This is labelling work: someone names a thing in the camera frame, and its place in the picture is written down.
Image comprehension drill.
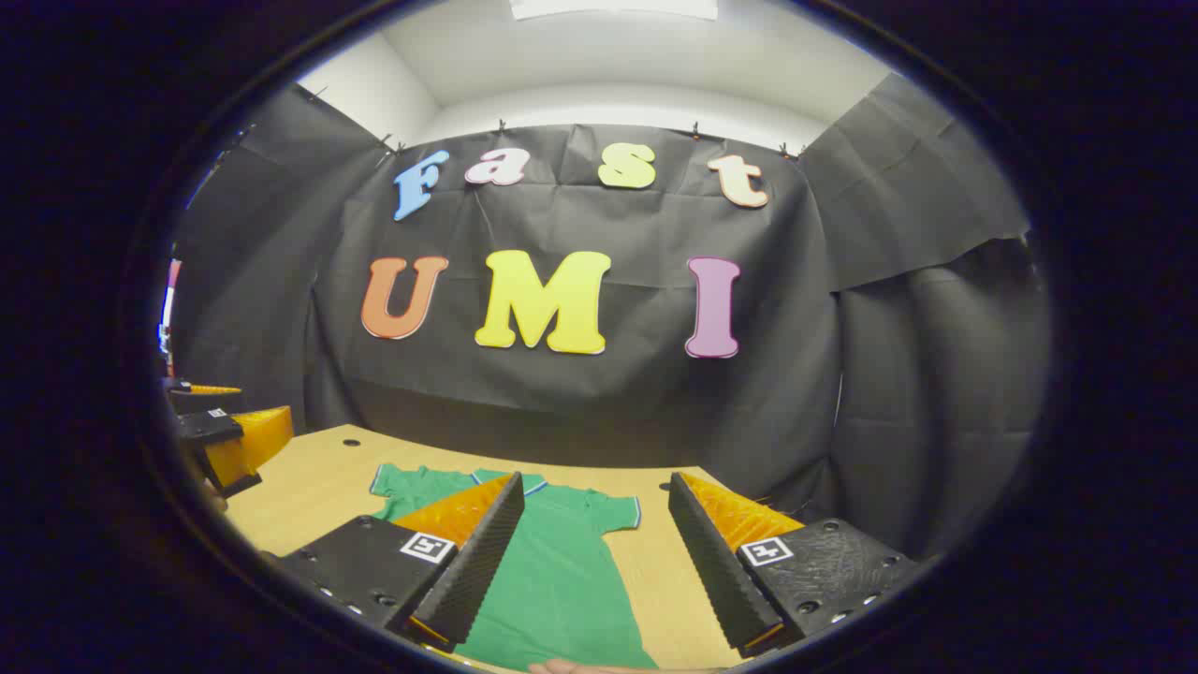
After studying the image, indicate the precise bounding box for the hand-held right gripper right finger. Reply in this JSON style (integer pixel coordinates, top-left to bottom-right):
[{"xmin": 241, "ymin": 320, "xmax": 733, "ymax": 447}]
[{"xmin": 667, "ymin": 471, "xmax": 923, "ymax": 659}]

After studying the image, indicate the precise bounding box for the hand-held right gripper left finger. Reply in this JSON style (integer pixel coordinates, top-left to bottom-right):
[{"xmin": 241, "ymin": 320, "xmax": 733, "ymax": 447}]
[{"xmin": 279, "ymin": 471, "xmax": 527, "ymax": 654}]

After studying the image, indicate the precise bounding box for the green polo T-shirt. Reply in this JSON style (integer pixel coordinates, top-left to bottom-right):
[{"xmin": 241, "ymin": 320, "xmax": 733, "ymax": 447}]
[{"xmin": 369, "ymin": 463, "xmax": 658, "ymax": 672}]

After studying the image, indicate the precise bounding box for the ceiling light panel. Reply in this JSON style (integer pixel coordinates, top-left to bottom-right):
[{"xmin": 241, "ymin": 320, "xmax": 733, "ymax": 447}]
[{"xmin": 510, "ymin": 0, "xmax": 719, "ymax": 22}]

